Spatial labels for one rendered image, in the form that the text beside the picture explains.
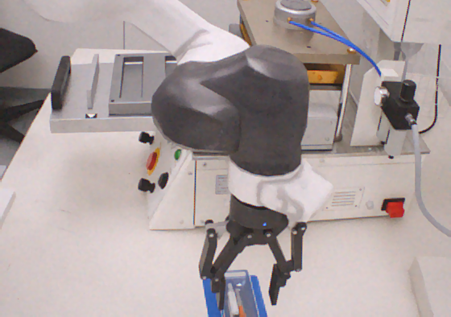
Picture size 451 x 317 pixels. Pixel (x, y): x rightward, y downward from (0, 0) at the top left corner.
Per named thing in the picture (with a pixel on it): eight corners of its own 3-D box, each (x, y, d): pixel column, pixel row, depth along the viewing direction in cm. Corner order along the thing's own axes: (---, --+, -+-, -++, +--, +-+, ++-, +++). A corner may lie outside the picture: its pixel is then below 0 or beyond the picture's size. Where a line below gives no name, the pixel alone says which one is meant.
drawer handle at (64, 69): (72, 71, 110) (70, 54, 108) (61, 109, 98) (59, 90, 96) (62, 72, 110) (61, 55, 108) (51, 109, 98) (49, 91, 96)
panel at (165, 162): (146, 134, 131) (182, 71, 122) (148, 223, 106) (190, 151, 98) (139, 132, 130) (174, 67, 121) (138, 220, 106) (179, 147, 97)
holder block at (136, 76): (193, 62, 115) (194, 51, 114) (200, 113, 99) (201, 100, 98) (115, 63, 113) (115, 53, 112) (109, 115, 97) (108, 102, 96)
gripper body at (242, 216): (287, 169, 74) (279, 220, 79) (223, 172, 72) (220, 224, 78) (300, 206, 68) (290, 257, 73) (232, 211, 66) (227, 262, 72)
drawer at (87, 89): (200, 76, 119) (202, 43, 114) (210, 133, 101) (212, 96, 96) (66, 80, 115) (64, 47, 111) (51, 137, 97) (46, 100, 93)
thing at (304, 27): (341, 38, 120) (349, -15, 112) (391, 112, 94) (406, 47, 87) (233, 34, 117) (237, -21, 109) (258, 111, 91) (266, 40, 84)
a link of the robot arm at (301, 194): (223, 134, 70) (221, 169, 73) (240, 199, 60) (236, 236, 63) (319, 131, 72) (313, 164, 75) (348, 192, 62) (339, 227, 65)
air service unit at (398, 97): (382, 125, 99) (398, 55, 91) (410, 174, 87) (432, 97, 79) (357, 125, 98) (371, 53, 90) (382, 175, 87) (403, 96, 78)
